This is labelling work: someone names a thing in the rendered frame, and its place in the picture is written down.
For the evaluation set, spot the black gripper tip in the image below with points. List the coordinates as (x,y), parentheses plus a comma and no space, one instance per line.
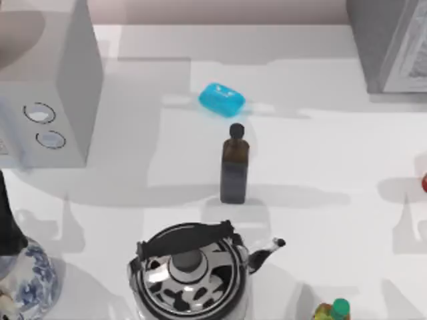
(9,220)

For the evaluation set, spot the blue soap bar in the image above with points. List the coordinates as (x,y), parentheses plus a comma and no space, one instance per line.
(221,100)

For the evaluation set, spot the round microwave knob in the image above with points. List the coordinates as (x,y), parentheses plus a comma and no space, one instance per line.
(50,139)
(39,112)

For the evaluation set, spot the green capped bottle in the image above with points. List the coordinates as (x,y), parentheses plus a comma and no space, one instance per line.
(335,310)

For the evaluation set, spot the pale microwave oven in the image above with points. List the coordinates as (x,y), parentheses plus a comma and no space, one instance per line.
(50,83)

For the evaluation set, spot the black and white kettle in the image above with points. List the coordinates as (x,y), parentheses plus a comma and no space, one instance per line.
(193,276)

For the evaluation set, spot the blue and white vase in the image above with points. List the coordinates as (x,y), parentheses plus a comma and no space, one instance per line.
(33,283)

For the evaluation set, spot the dark brown bottle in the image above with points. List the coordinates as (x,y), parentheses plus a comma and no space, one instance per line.
(234,170)

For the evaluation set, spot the red round object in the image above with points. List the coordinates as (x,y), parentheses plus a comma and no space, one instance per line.
(424,182)

